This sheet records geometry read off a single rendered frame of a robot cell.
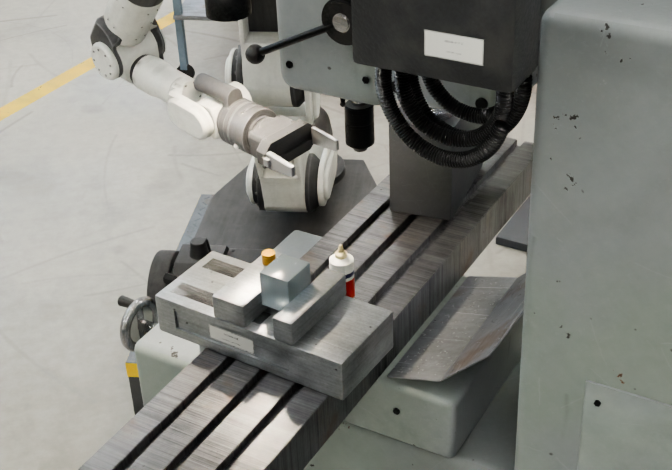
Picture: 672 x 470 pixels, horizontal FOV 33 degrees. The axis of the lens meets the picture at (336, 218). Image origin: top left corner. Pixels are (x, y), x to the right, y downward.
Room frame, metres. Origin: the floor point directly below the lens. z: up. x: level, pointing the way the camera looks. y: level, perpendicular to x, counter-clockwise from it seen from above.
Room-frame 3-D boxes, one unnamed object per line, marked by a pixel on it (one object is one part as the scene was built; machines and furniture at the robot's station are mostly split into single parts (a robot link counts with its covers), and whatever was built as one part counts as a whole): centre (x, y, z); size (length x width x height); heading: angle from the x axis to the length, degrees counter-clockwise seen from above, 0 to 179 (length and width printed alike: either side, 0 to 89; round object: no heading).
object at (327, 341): (1.45, 0.11, 1.01); 0.35 x 0.15 x 0.11; 56
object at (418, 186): (1.90, -0.20, 1.05); 0.22 x 0.12 x 0.20; 157
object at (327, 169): (2.48, 0.10, 0.68); 0.21 x 0.20 x 0.13; 171
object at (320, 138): (1.78, 0.01, 1.13); 0.06 x 0.02 x 0.03; 44
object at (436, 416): (1.64, -0.04, 0.81); 0.50 x 0.35 x 0.12; 59
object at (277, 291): (1.43, 0.08, 1.07); 0.06 x 0.05 x 0.06; 146
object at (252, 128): (1.81, 0.11, 1.12); 0.13 x 0.12 x 0.10; 134
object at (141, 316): (1.90, 0.38, 0.65); 0.16 x 0.12 x 0.12; 59
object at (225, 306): (1.46, 0.13, 1.04); 0.15 x 0.06 x 0.04; 146
